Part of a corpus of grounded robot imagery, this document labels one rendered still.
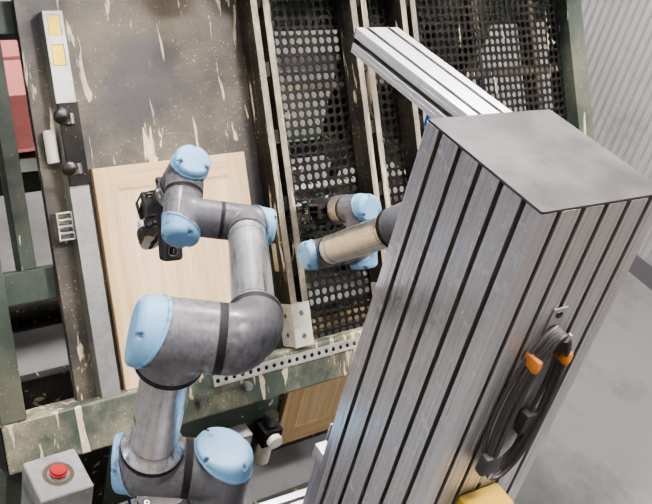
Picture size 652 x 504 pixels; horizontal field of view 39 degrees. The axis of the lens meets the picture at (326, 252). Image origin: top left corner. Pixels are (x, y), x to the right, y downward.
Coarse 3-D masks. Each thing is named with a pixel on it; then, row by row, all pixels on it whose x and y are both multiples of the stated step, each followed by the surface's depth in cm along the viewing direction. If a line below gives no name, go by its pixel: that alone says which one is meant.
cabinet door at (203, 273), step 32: (224, 160) 247; (96, 192) 227; (128, 192) 232; (224, 192) 247; (128, 224) 232; (128, 256) 232; (192, 256) 242; (224, 256) 248; (128, 288) 232; (160, 288) 237; (192, 288) 242; (224, 288) 248; (128, 320) 232; (128, 384) 232
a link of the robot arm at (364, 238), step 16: (368, 224) 206; (384, 224) 198; (320, 240) 224; (336, 240) 216; (352, 240) 210; (368, 240) 205; (384, 240) 199; (304, 256) 226; (320, 256) 223; (336, 256) 219; (352, 256) 215
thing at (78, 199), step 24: (48, 48) 217; (48, 72) 219; (72, 96) 221; (72, 192) 221; (72, 216) 222; (72, 240) 225; (96, 240) 225; (96, 264) 225; (96, 288) 225; (96, 312) 225; (96, 336) 225; (96, 360) 225; (96, 384) 228
